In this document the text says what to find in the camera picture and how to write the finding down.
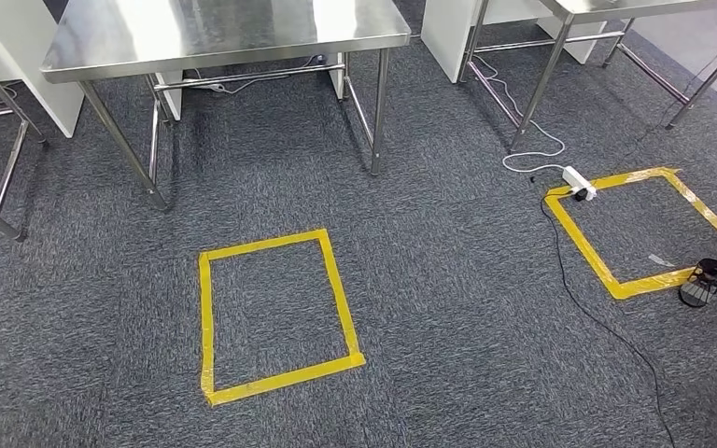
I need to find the white desk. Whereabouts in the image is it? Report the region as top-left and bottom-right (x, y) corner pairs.
(0, 0), (86, 139)
(154, 52), (348, 121)
(420, 0), (609, 85)

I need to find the stainless steel workbench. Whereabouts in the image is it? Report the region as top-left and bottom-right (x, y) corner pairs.
(39, 0), (413, 212)

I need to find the yellow floor tape square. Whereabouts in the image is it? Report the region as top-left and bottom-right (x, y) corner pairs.
(543, 166), (717, 301)
(197, 229), (367, 408)

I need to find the white power strip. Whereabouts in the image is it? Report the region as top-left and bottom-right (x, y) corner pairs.
(561, 164), (598, 203)

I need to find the black floor cable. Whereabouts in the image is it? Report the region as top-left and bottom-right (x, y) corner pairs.
(539, 185), (678, 448)

